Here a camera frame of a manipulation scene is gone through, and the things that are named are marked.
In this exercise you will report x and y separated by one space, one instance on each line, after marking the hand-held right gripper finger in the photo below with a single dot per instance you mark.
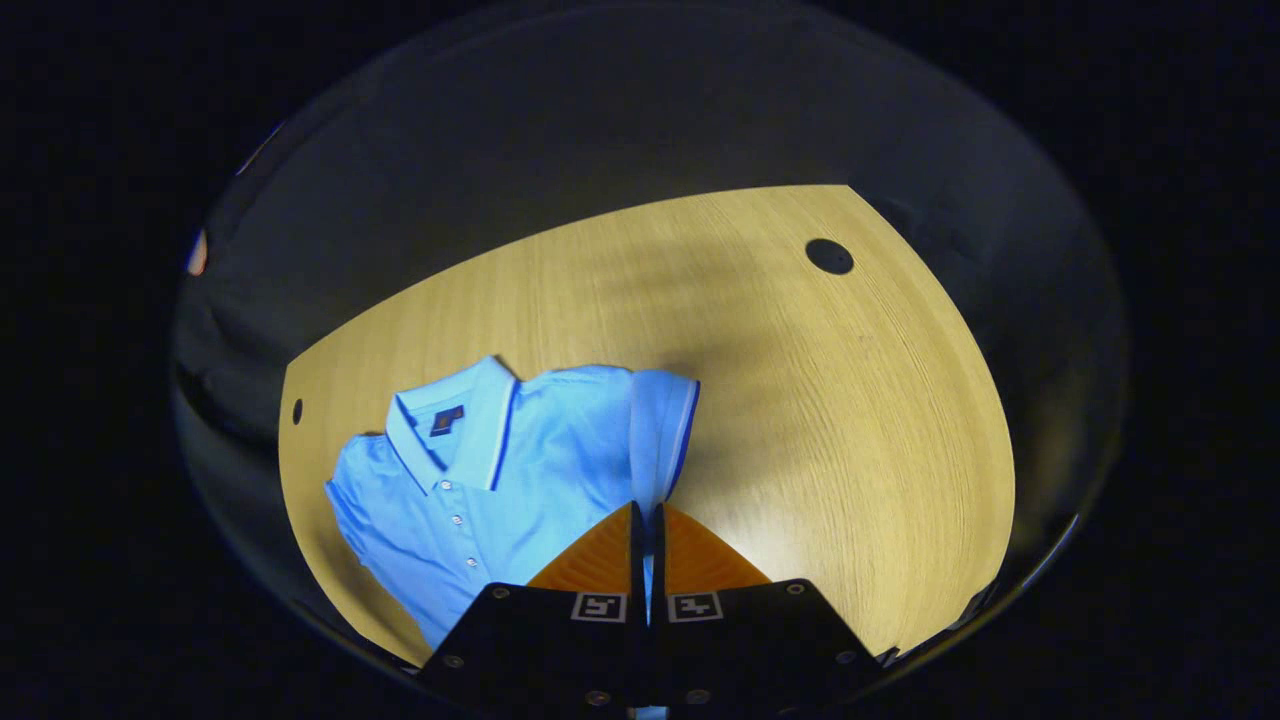
637 575
658 575

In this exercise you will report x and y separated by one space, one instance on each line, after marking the light blue T-shirt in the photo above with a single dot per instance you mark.
540 470

